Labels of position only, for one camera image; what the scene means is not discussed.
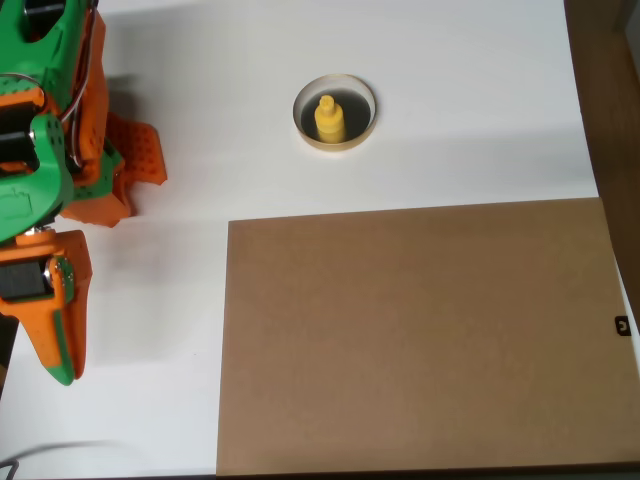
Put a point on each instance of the small yellow plastic piece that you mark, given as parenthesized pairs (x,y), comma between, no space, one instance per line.
(330,122)

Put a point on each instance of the brown fibreboard sheet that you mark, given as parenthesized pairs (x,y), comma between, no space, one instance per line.
(425,350)

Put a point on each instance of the orange robot base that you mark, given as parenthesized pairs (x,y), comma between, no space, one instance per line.
(145,155)

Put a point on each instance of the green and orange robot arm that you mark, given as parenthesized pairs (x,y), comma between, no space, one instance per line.
(30,190)

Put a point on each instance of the round dish, dark inside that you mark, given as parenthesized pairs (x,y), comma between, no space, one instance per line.
(361,117)

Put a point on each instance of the small black clip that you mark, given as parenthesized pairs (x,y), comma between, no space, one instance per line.
(622,326)

